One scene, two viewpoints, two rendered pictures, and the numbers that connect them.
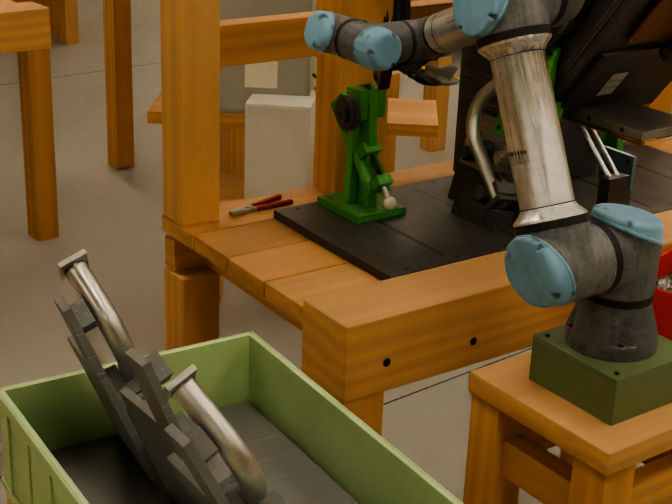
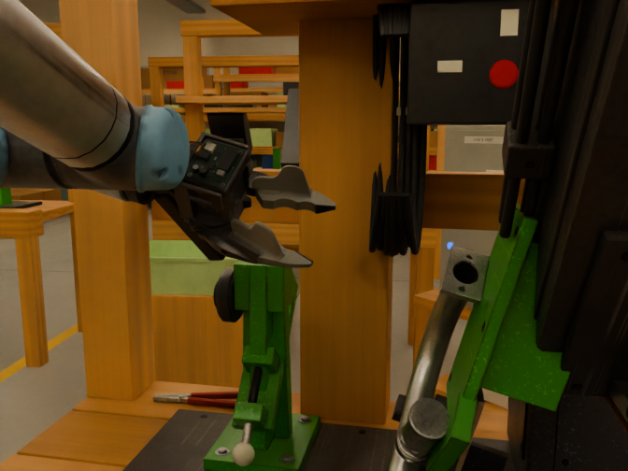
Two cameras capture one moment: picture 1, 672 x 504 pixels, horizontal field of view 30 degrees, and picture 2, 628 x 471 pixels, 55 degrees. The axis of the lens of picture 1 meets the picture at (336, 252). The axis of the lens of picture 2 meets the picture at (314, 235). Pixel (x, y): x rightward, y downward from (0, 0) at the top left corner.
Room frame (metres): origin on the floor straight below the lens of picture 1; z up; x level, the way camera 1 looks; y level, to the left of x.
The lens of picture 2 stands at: (2.06, -0.67, 1.34)
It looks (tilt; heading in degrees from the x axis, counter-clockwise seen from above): 10 degrees down; 47
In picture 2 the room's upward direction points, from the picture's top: straight up
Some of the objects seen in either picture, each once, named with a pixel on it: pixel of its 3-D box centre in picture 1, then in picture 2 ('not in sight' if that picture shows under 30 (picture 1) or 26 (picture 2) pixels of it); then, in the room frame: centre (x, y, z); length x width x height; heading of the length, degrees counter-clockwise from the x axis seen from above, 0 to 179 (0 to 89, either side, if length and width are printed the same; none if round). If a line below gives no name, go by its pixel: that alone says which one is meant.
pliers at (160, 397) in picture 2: (259, 205); (198, 398); (2.58, 0.17, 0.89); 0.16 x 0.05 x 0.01; 133
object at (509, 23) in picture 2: not in sight; (475, 66); (2.77, -0.22, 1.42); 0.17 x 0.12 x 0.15; 125
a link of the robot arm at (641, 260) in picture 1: (620, 248); not in sight; (1.86, -0.45, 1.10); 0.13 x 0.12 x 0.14; 124
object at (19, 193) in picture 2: not in sight; (18, 206); (4.92, 8.78, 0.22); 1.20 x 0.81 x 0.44; 43
